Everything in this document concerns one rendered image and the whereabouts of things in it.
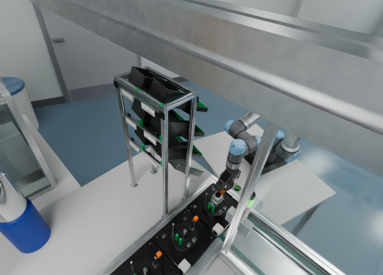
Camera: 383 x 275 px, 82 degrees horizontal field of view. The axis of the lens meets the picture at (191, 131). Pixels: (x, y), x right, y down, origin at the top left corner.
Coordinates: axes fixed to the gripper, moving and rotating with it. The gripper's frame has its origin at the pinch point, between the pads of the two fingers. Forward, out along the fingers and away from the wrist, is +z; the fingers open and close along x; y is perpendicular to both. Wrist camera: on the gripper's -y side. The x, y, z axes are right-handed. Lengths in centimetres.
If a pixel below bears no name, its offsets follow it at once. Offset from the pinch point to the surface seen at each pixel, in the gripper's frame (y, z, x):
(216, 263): -25.7, 21.2, -18.3
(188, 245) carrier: -34.4, 6.7, -5.0
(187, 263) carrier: -40.2, 8.1, -10.0
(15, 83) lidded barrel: -37, 40, 296
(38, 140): -57, 21, 141
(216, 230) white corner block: -18.1, 8.3, -9.9
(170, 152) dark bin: -20.2, -26.9, 23.8
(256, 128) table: 93, 22, 28
